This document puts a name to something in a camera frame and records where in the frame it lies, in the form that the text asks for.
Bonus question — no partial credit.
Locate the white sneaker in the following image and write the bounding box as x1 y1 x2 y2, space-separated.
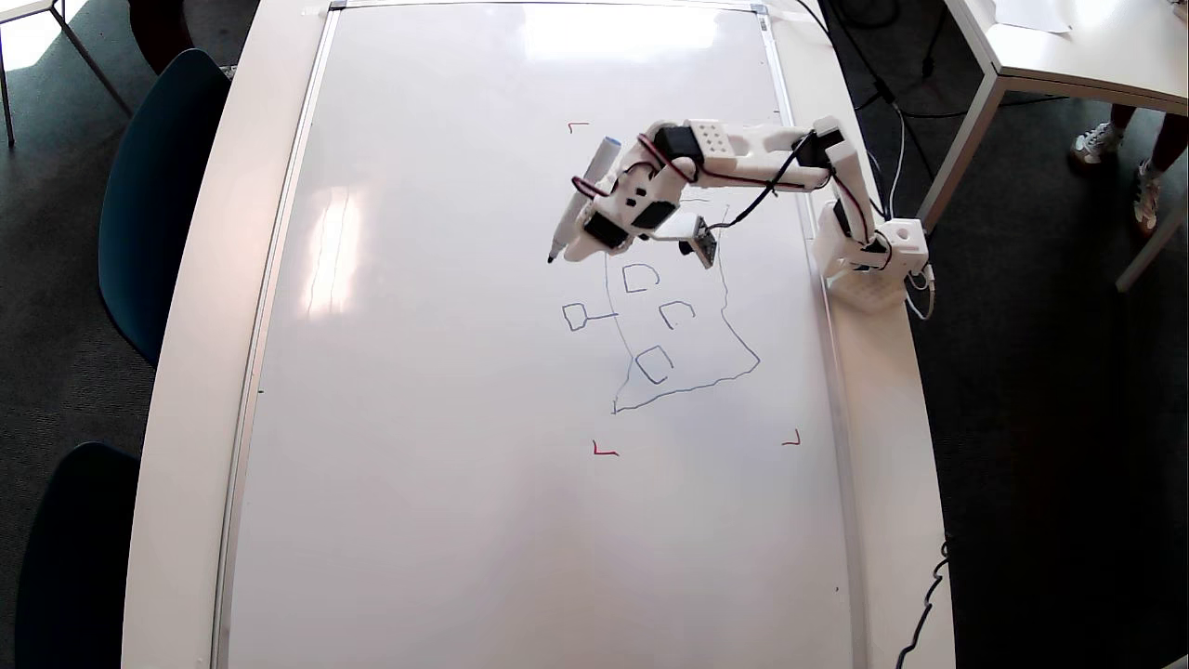
1068 121 1126 170
1130 160 1162 235

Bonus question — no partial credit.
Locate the black coiled cable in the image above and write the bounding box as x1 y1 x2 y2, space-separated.
895 539 951 669

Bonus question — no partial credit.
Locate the dark blue chair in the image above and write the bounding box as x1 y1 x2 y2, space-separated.
98 48 233 368
14 441 142 669

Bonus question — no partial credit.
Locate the white marker pen blue end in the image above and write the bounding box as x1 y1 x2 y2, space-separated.
546 136 625 266

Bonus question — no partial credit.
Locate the white robot arm with base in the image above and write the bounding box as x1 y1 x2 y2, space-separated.
650 117 933 314

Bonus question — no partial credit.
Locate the white side table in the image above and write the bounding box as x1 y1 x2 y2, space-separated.
915 0 1189 294

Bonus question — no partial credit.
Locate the person in brown clothes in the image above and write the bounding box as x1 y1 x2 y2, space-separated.
125 0 198 77

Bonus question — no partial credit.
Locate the white desk with metal legs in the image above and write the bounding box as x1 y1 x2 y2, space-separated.
0 0 133 150

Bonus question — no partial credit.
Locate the wrist camera on white mount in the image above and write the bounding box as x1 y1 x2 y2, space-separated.
650 212 720 271

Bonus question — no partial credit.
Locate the white cable loop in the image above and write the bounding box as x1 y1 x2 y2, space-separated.
905 263 938 322

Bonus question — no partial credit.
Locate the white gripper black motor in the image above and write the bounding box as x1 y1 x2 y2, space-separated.
562 138 696 264

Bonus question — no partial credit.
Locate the black floor power cable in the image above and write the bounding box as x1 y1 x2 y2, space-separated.
794 0 1069 122

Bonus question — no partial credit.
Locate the large whiteboard with metal frame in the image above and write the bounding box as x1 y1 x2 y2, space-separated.
212 0 871 669

